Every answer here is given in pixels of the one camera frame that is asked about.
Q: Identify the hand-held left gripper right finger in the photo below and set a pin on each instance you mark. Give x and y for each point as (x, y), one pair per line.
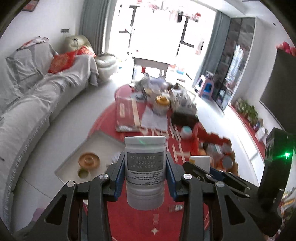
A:
(171, 178)

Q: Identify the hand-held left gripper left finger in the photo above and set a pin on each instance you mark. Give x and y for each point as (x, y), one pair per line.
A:
(119, 176)

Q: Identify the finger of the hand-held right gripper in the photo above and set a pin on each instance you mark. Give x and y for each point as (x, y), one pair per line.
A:
(231, 177)
(196, 170)

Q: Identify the small white box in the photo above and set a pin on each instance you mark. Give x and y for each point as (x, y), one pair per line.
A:
(200, 162)

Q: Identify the large white bottle grey label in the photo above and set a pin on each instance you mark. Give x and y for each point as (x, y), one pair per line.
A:
(144, 166)

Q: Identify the white tray with grey sides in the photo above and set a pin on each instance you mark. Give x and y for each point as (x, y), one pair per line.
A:
(92, 148)

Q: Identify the tape roll with yellow core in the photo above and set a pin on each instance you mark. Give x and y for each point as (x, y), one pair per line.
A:
(83, 172)

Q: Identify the small teal-lidded jar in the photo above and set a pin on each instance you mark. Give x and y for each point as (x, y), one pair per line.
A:
(186, 132)

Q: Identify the red media console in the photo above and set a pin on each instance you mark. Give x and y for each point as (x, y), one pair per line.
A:
(249, 132)

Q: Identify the black box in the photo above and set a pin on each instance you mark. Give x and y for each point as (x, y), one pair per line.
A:
(185, 117)

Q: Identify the white paper sheets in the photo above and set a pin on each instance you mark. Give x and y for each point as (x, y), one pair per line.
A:
(153, 119)

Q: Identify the red patterned gift box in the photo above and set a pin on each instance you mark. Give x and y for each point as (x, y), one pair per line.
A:
(127, 113)

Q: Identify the green potted plants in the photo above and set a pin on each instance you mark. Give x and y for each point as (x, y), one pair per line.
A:
(248, 111)

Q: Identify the jar with yellow lid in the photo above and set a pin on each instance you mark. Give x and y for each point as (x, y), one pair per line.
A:
(160, 104)

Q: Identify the pink and purple stool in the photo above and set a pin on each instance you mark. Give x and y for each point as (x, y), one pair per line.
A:
(205, 88)

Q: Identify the pile of packets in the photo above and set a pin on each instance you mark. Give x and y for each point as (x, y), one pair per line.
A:
(159, 85)

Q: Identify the black television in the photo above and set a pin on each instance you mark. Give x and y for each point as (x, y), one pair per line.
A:
(277, 81)

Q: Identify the grey covered sofa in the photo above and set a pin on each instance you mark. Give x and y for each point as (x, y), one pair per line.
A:
(27, 111)

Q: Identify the beige leather armchair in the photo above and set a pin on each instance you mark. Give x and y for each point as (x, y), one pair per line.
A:
(104, 62)

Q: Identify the dark glass cabinet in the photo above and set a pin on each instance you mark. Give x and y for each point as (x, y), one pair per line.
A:
(235, 62)

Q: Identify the white side table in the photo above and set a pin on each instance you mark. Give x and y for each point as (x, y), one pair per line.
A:
(152, 63)

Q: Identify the grey-green curtain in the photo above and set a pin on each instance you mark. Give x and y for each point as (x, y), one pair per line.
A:
(210, 46)
(92, 23)

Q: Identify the red patterned cushion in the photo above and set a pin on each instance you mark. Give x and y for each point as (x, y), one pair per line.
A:
(62, 61)

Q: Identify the grey sofa cushion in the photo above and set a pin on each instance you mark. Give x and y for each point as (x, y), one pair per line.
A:
(23, 64)

